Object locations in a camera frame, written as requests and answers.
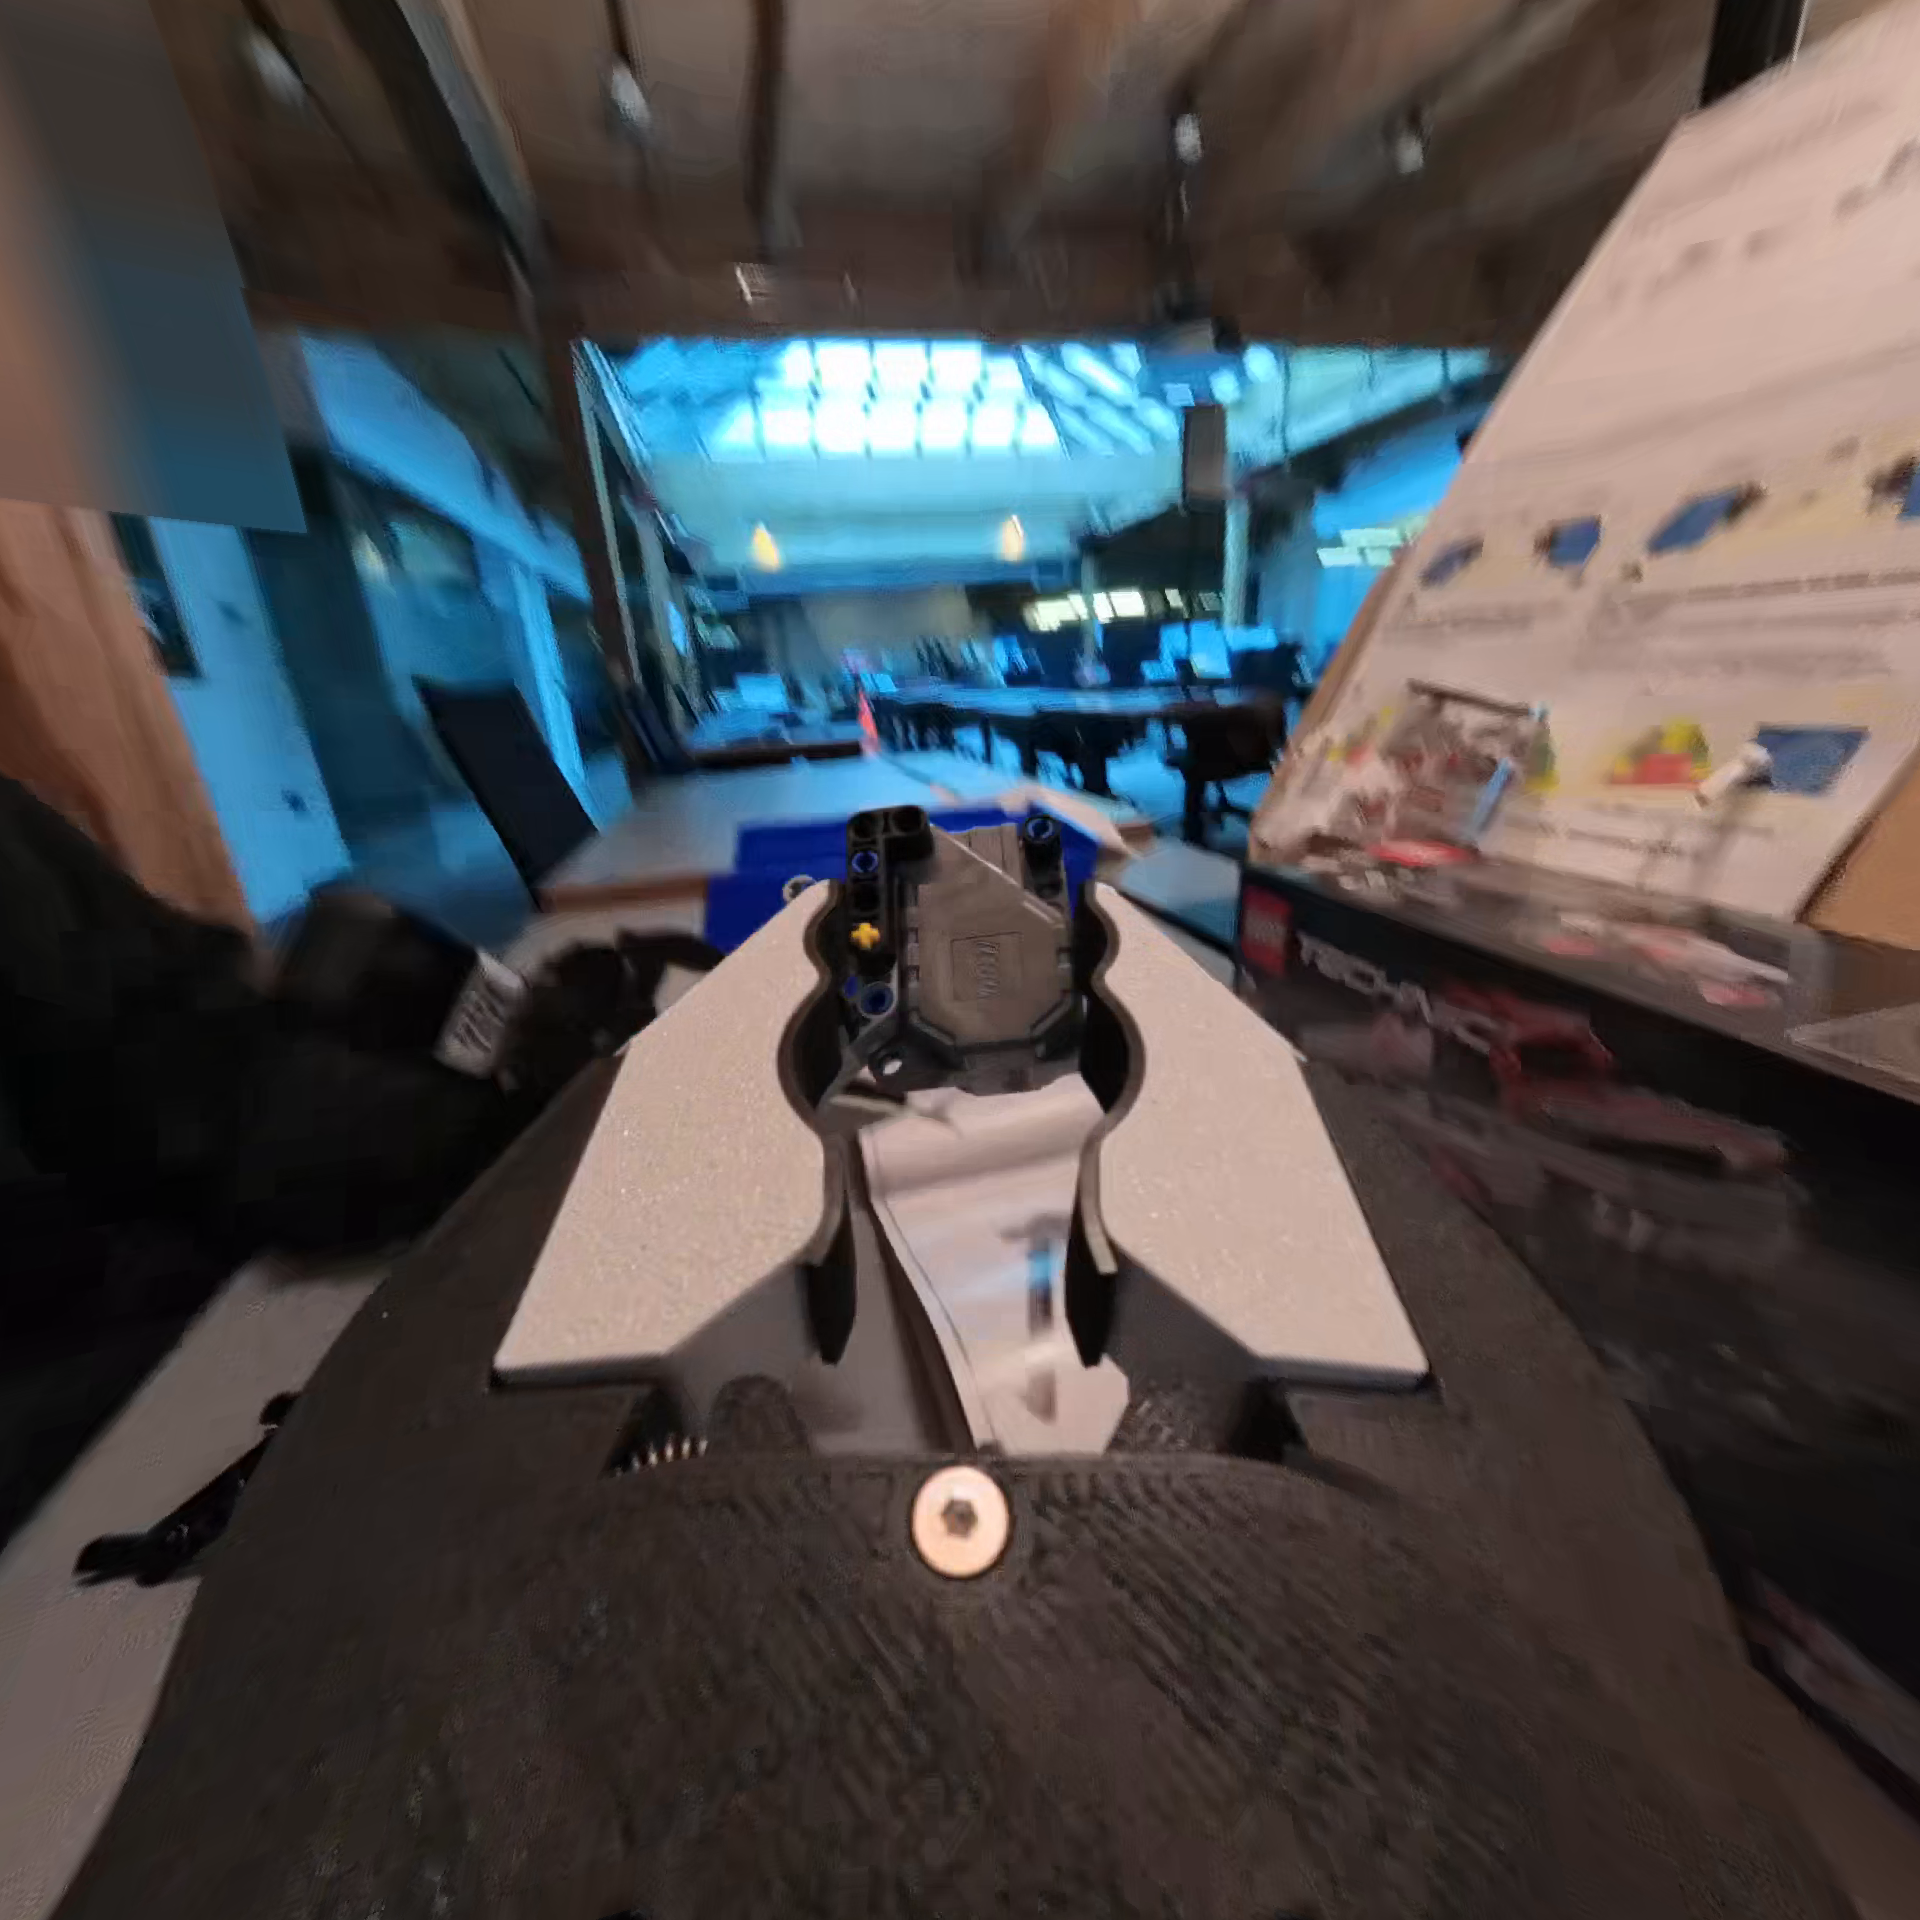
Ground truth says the person's black printed sweater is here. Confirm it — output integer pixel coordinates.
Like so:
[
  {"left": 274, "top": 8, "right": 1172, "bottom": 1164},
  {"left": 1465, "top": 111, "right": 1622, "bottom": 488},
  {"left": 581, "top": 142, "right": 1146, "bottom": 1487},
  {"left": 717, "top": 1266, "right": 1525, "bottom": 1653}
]
[{"left": 0, "top": 772, "right": 303, "bottom": 1549}]

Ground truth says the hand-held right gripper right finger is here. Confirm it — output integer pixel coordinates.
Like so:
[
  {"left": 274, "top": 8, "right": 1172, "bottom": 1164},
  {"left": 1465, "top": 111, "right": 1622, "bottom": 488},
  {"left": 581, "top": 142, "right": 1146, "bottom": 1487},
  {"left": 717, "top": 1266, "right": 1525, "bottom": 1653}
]
[{"left": 1063, "top": 883, "right": 1431, "bottom": 1391}]

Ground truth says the grey toy brick assembly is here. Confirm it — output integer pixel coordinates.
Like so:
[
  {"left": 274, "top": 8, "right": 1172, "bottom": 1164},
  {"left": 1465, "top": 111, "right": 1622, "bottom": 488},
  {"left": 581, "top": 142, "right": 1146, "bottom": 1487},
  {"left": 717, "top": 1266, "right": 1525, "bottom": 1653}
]
[{"left": 839, "top": 808, "right": 1088, "bottom": 1102}]

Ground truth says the black toy set box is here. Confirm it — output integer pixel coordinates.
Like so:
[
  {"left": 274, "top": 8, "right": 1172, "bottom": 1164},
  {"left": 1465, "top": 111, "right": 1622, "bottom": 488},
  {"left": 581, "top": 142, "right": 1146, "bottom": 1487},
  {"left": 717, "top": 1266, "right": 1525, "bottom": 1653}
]
[{"left": 1234, "top": 858, "right": 1920, "bottom": 1817}]

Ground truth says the large printed instruction sheet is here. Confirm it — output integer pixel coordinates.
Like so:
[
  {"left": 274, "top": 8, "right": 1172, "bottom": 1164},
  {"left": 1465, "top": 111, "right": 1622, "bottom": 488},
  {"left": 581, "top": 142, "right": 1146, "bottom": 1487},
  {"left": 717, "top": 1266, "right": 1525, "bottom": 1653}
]
[{"left": 1253, "top": 16, "right": 1920, "bottom": 924}]

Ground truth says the brown cardboard sheet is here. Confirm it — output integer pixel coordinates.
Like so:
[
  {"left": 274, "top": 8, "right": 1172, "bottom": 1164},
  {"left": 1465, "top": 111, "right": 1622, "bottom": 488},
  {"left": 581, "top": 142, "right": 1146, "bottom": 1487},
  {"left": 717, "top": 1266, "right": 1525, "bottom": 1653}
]
[{"left": 1799, "top": 772, "right": 1920, "bottom": 963}]

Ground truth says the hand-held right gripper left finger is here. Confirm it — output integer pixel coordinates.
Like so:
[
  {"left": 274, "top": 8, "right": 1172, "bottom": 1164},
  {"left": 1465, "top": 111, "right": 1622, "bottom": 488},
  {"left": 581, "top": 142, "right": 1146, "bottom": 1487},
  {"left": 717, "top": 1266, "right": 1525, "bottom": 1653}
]
[{"left": 494, "top": 883, "right": 866, "bottom": 1391}]

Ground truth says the blue plastic bin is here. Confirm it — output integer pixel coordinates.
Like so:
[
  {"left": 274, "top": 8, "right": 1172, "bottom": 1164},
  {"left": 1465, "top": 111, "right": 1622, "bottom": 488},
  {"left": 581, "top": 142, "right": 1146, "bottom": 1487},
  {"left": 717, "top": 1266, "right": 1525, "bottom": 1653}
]
[{"left": 707, "top": 815, "right": 1132, "bottom": 956}]

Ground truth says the black leaning board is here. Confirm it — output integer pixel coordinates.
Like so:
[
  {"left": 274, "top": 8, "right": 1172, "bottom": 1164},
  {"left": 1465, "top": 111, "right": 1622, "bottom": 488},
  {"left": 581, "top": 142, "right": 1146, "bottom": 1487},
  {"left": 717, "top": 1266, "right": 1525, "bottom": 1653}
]
[{"left": 418, "top": 676, "right": 604, "bottom": 903}]

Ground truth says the clear bag of toy parts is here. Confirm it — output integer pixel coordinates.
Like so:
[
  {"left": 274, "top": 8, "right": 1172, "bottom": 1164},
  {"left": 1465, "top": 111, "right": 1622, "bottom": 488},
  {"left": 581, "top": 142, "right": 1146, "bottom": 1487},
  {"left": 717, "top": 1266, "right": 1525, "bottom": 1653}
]
[{"left": 1275, "top": 682, "right": 1564, "bottom": 879}]

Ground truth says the long dark table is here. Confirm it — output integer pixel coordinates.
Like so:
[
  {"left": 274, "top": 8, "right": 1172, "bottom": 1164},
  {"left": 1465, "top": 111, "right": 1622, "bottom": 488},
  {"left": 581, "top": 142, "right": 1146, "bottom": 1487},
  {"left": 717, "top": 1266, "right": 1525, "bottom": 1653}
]
[{"left": 871, "top": 682, "right": 1292, "bottom": 799}]

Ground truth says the black toy brick beam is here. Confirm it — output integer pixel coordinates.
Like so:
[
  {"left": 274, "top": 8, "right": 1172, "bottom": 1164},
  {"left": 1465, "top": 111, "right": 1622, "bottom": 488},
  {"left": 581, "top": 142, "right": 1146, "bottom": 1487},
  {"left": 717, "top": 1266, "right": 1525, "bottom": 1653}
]
[{"left": 75, "top": 1396, "right": 303, "bottom": 1585}]

